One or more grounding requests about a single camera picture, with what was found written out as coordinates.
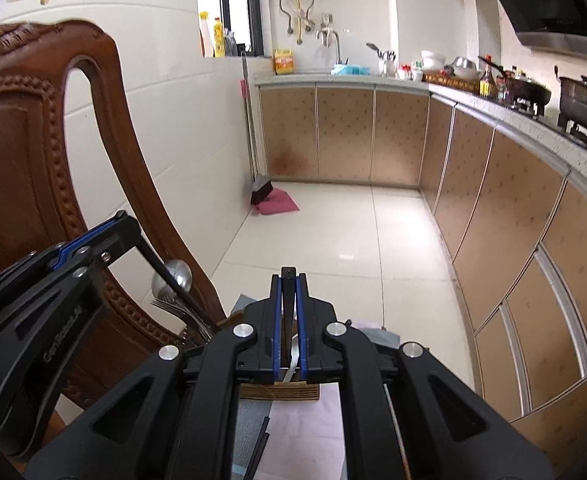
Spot black chopstick separate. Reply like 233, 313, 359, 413
280, 266, 297, 322

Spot steel fork dark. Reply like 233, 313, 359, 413
151, 298, 214, 341

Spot large steel spoon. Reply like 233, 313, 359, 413
151, 259, 194, 301

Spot kitchen cabinets beige doors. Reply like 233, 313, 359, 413
255, 75, 587, 474

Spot wooden utensil holder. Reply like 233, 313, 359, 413
177, 309, 321, 403

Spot grey white striped tablecloth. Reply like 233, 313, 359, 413
231, 384, 347, 479

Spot black chopstick middle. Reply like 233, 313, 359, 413
243, 416, 270, 480

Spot carved wooden chair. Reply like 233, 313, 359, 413
0, 20, 225, 406

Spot black chopstick long top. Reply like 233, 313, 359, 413
136, 238, 220, 335

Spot broom with dustpan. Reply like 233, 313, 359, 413
238, 52, 301, 217

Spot utensil cup on counter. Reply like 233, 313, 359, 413
366, 42, 397, 78

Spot yellow bottle on sill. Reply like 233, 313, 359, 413
213, 18, 226, 58

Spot steel bowl on counter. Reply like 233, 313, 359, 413
451, 56, 481, 81

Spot sink faucet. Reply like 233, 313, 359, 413
316, 13, 342, 64

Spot black wok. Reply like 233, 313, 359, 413
478, 56, 551, 118

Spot black cooking pot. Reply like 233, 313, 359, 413
554, 66, 587, 146

